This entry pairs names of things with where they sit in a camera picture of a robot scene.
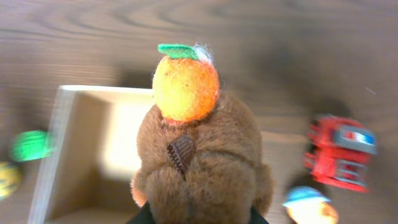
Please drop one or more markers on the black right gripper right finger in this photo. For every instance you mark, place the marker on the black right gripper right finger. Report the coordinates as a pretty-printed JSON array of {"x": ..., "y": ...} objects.
[{"x": 256, "y": 217}]

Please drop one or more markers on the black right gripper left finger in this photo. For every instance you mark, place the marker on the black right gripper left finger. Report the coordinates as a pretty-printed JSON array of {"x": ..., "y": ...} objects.
[{"x": 144, "y": 216}]

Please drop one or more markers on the orange rubber duck blue cap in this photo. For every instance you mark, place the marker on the orange rubber duck blue cap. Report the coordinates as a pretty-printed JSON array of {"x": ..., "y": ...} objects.
[{"x": 306, "y": 205}]

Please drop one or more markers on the brown plush capybara toy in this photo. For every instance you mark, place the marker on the brown plush capybara toy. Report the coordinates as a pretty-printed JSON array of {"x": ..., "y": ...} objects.
[{"x": 200, "y": 147}]

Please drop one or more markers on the red toy car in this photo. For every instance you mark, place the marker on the red toy car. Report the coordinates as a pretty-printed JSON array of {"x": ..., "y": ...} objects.
[{"x": 340, "y": 151}]

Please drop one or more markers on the yellow ball blue letters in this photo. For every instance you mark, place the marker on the yellow ball blue letters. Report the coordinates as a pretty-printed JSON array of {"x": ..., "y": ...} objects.
[{"x": 10, "y": 178}]

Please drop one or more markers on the white open cardboard box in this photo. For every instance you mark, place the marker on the white open cardboard box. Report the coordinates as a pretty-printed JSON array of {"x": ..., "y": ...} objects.
[{"x": 88, "y": 177}]

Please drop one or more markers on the green plastic turbine toy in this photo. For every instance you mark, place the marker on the green plastic turbine toy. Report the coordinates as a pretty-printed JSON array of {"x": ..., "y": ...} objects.
[{"x": 31, "y": 145}]

